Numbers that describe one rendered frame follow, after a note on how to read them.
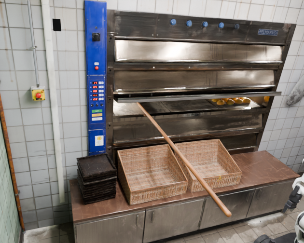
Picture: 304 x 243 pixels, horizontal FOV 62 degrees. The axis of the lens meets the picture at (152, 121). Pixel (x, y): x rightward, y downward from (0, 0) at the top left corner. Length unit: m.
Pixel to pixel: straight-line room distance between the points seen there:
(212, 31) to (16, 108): 1.80
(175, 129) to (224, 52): 0.90
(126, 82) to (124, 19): 0.51
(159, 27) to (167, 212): 1.64
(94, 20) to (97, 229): 1.67
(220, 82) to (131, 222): 1.59
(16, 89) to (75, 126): 0.54
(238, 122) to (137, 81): 1.34
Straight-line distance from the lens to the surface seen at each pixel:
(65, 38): 2.11
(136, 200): 2.29
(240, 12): 2.63
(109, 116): 2.34
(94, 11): 2.08
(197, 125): 2.75
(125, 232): 2.46
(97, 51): 2.11
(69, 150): 2.45
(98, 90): 2.19
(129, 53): 2.19
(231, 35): 2.64
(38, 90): 2.13
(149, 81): 2.32
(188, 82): 2.48
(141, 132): 2.50
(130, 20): 2.18
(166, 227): 2.61
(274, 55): 3.01
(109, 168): 2.20
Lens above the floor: 2.18
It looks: 25 degrees down
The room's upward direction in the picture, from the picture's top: 5 degrees clockwise
